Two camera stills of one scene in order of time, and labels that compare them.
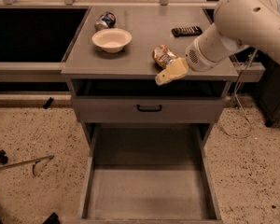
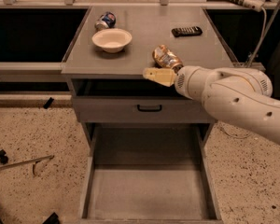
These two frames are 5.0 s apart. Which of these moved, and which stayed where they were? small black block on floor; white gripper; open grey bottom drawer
Moved: white gripper
Stayed: open grey bottom drawer; small black block on floor
